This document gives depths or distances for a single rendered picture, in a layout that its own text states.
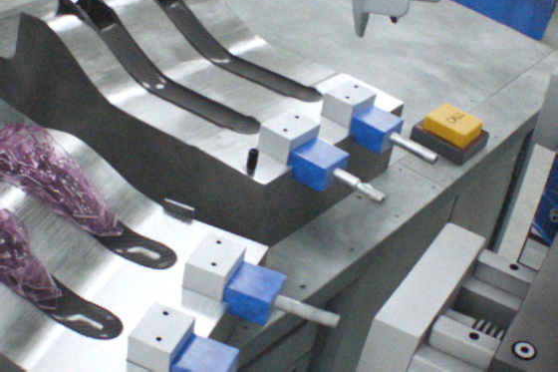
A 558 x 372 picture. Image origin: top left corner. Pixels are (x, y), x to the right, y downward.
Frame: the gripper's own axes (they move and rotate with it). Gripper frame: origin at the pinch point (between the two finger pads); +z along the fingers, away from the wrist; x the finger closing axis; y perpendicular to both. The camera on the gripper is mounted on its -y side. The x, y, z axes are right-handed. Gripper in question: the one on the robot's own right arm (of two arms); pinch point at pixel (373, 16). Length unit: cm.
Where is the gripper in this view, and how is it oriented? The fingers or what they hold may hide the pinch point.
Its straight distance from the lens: 95.3
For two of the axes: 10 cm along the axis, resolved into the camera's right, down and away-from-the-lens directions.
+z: -1.7, 8.4, 5.2
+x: 5.9, -3.3, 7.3
